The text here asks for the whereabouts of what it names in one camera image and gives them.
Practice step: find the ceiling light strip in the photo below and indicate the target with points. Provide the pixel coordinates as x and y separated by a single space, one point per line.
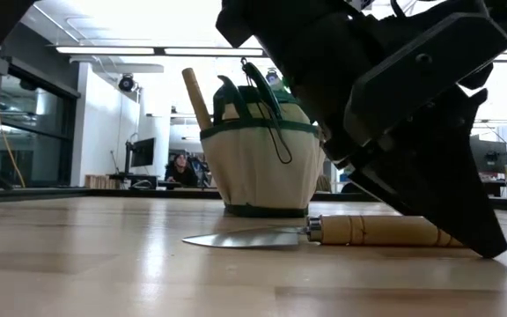
161 51

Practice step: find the black monitor on arm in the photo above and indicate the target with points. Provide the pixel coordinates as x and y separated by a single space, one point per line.
143 152

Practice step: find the cream green gardening bag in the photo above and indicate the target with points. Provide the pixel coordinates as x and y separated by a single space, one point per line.
258 176

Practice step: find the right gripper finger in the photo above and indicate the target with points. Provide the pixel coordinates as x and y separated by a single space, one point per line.
447 185

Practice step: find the green pruning shears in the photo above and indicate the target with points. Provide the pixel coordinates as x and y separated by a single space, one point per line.
260 86

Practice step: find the person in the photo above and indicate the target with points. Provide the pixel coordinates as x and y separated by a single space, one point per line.
181 171

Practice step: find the large black monitor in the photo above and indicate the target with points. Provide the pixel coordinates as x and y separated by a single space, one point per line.
491 154

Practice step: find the wooden crate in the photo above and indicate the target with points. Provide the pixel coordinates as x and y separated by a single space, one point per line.
97 181

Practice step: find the black ceiling spotlight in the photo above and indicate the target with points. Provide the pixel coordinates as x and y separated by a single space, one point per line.
127 83

